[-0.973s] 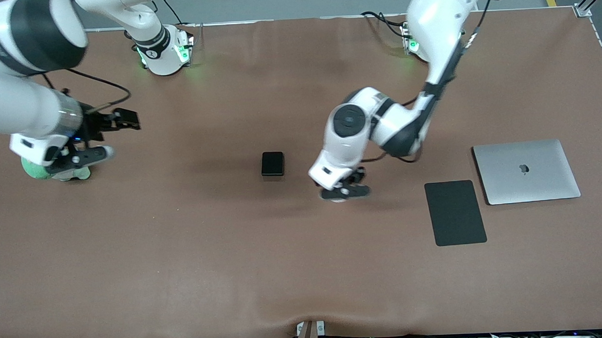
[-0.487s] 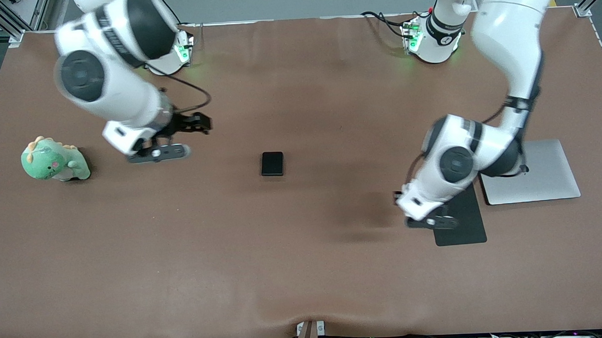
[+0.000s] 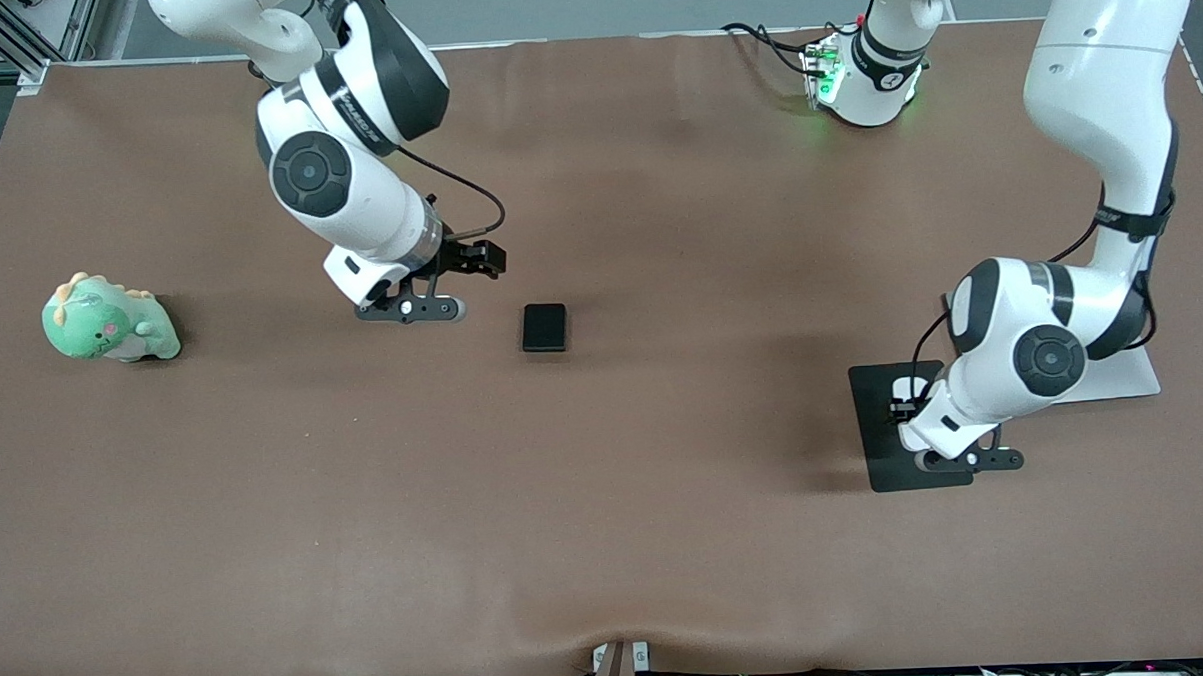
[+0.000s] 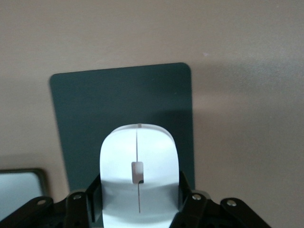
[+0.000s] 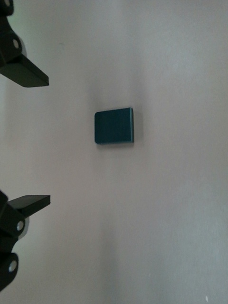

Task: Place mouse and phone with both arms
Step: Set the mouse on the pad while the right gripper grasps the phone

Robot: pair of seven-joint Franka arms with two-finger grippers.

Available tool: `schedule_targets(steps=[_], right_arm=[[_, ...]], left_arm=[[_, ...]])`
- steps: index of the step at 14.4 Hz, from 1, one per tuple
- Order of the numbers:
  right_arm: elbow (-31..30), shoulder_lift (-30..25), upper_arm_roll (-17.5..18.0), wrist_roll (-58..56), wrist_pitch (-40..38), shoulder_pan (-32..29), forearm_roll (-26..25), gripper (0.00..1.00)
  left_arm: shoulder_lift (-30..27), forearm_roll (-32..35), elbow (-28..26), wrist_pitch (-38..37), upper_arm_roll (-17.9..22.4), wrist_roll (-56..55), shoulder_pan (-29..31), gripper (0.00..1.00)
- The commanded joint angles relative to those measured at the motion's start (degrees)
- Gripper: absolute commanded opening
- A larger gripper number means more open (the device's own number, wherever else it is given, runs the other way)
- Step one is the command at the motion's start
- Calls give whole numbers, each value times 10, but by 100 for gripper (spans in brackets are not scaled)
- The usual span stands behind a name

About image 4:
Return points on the silver laptop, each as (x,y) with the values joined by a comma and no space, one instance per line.
(19,187)

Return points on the black mouse pad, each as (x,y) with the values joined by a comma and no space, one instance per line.
(118,99)

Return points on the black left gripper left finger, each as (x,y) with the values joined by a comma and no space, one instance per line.
(78,209)

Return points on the white computer mouse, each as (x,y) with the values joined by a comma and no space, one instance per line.
(140,154)

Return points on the brown table cover mat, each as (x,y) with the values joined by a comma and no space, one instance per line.
(71,35)

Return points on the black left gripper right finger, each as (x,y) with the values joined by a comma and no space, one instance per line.
(197,211)

